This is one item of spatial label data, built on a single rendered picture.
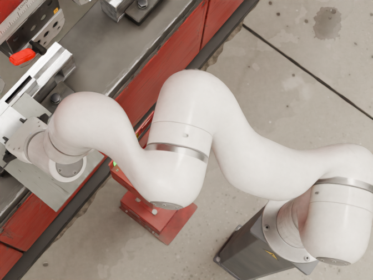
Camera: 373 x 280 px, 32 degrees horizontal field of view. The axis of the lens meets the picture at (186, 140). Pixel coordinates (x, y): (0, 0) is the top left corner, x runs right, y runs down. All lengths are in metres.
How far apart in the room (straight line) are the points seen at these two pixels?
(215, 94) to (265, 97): 1.74
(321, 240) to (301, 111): 1.59
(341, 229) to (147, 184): 0.40
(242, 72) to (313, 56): 0.32
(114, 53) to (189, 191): 0.92
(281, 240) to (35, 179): 0.62
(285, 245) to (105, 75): 0.68
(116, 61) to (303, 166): 0.84
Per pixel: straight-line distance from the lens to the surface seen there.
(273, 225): 1.59
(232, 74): 2.76
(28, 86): 1.69
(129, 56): 1.82
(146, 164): 0.96
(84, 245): 2.59
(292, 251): 1.60
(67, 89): 1.77
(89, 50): 1.84
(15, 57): 1.38
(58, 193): 1.60
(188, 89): 0.99
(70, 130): 1.02
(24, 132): 1.53
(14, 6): 1.31
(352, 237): 1.20
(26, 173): 1.63
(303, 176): 1.12
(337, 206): 1.21
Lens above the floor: 2.56
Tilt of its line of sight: 75 degrees down
